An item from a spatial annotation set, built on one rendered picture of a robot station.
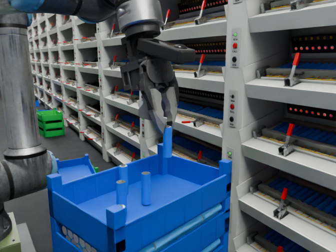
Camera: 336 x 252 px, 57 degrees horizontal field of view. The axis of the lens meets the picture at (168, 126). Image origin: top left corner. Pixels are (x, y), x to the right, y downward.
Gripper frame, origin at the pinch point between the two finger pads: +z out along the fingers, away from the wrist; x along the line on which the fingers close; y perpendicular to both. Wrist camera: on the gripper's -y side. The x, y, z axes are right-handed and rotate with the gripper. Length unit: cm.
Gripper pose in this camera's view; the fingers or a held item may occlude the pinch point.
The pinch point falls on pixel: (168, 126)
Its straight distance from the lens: 61.6
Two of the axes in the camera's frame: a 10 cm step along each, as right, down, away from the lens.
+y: -7.0, 1.1, 7.0
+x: -6.9, 1.6, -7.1
